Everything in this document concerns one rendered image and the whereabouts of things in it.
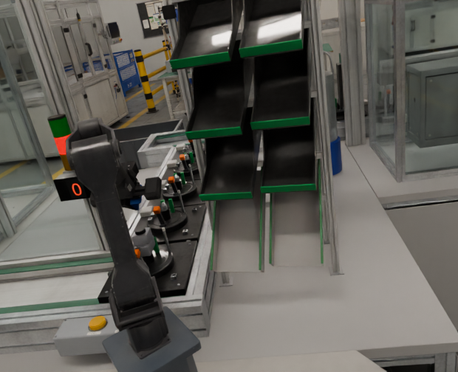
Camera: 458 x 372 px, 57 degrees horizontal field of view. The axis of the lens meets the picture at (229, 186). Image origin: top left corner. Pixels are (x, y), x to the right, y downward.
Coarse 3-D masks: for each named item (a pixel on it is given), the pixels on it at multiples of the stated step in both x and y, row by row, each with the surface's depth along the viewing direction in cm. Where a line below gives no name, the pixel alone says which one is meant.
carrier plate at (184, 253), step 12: (180, 252) 125; (192, 252) 124; (180, 264) 119; (192, 264) 120; (168, 276) 115; (180, 276) 114; (108, 288) 114; (168, 288) 110; (180, 288) 109; (108, 300) 112
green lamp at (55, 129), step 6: (48, 120) 116; (54, 120) 114; (60, 120) 115; (66, 120) 117; (54, 126) 115; (60, 126) 115; (66, 126) 117; (54, 132) 116; (60, 132) 116; (66, 132) 117
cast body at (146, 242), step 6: (138, 228) 116; (144, 228) 116; (150, 228) 118; (138, 234) 115; (144, 234) 115; (150, 234) 117; (132, 240) 115; (138, 240) 115; (144, 240) 115; (150, 240) 117; (138, 246) 116; (144, 246) 115; (150, 246) 116; (144, 252) 115; (150, 252) 115
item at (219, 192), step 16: (208, 144) 110; (224, 144) 115; (240, 144) 113; (256, 144) 107; (208, 160) 109; (224, 160) 111; (240, 160) 109; (256, 160) 106; (208, 176) 108; (224, 176) 107; (240, 176) 105; (208, 192) 105; (224, 192) 103; (240, 192) 102
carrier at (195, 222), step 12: (204, 204) 153; (144, 216) 152; (156, 216) 146; (168, 216) 142; (180, 216) 143; (192, 216) 146; (204, 216) 147; (156, 228) 138; (168, 228) 137; (180, 228) 139; (192, 228) 138; (168, 240) 133; (180, 240) 132; (192, 240) 132
